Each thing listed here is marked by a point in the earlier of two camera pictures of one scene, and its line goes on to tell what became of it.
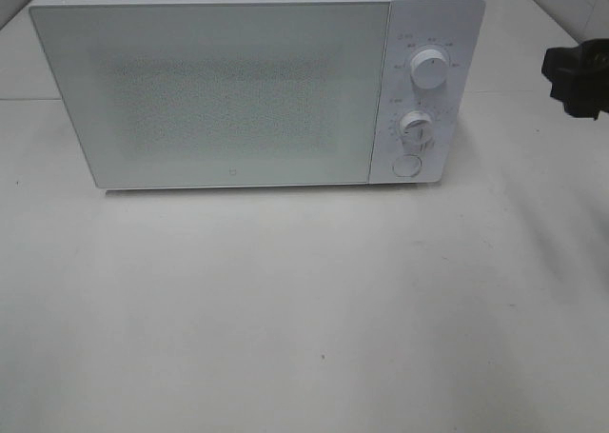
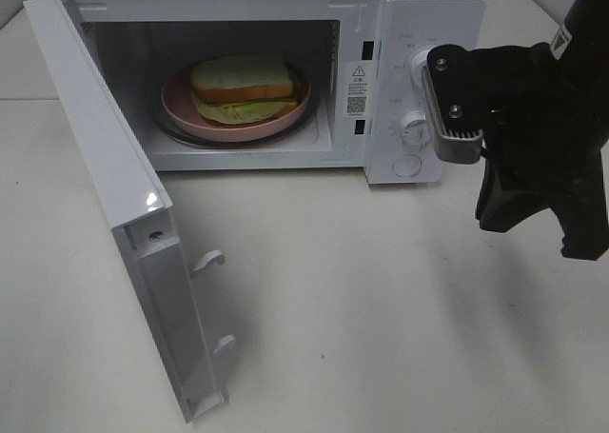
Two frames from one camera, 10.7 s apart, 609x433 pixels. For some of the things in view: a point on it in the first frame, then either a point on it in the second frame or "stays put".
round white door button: x=406 y=166 stays put
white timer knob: x=417 y=127 stays put
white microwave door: x=192 y=91 -> x=166 y=285
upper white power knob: x=429 y=68 stays put
